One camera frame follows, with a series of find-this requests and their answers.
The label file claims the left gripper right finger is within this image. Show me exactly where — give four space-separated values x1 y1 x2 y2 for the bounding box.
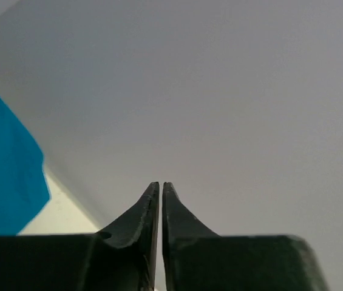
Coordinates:
162 182 329 290

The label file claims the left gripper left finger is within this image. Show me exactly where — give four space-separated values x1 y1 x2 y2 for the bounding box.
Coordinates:
0 182 160 290

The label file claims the blue t shirt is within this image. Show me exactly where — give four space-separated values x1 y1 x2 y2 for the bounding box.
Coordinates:
0 98 50 235

